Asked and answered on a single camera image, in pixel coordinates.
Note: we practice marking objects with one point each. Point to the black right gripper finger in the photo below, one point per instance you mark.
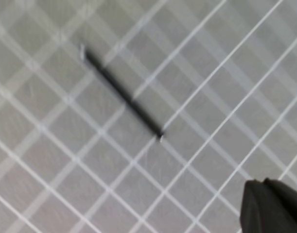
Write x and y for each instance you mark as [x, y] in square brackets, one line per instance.
[269, 206]

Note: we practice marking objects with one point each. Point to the grey grid tablecloth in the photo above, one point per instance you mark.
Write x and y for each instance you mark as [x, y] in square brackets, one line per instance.
[219, 77]

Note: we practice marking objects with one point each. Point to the black pen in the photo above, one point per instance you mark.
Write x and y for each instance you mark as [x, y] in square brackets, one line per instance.
[91, 59]

